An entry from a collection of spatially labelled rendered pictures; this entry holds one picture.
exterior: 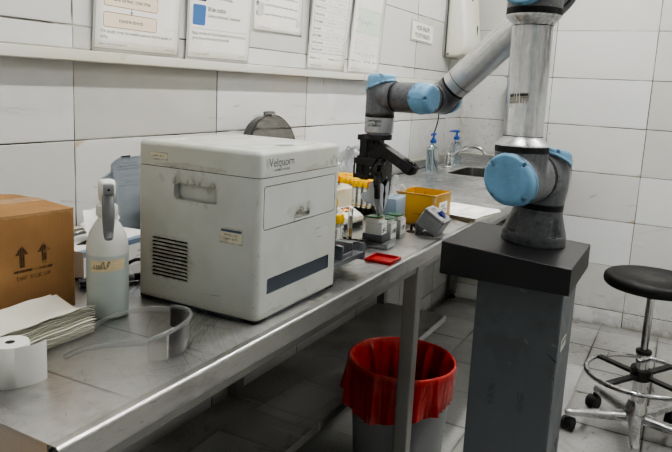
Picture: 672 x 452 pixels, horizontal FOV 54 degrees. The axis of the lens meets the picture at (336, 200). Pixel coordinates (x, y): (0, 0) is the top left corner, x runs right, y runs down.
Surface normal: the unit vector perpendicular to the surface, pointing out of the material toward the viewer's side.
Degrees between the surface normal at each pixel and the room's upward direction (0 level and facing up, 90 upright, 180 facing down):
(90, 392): 0
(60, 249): 90
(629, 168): 90
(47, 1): 90
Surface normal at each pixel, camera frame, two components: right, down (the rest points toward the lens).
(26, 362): 0.65, 0.16
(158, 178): -0.47, 0.13
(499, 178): -0.64, 0.22
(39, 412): 0.05, -0.98
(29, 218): 0.83, 0.08
